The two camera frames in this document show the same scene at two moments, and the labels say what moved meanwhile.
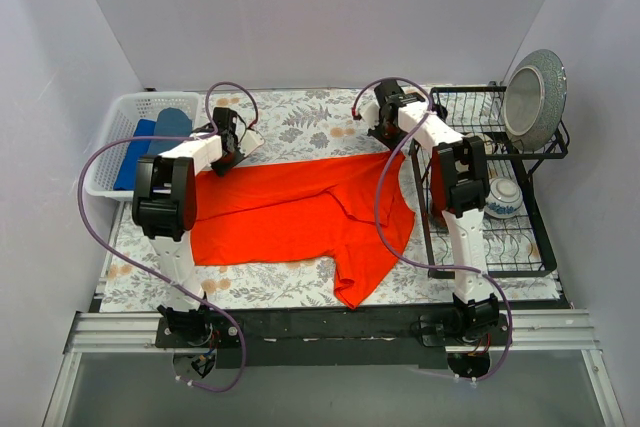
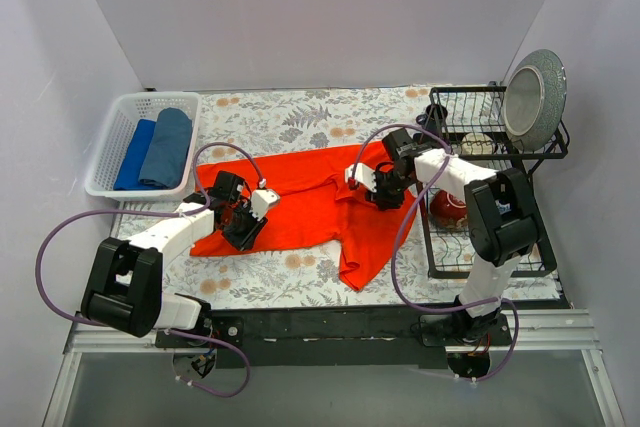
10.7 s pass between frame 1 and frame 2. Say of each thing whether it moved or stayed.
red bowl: stayed
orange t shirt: moved
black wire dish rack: stayed
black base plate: stayed
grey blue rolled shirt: stayed
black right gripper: moved
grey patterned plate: stayed
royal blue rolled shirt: stayed
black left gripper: moved
